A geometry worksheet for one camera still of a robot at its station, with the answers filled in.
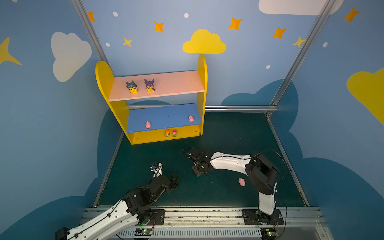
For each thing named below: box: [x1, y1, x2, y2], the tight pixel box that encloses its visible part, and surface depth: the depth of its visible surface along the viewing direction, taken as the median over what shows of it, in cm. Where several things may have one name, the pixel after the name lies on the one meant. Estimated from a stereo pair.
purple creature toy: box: [144, 78, 156, 93], surface depth 73 cm
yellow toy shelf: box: [95, 54, 209, 145], surface depth 84 cm
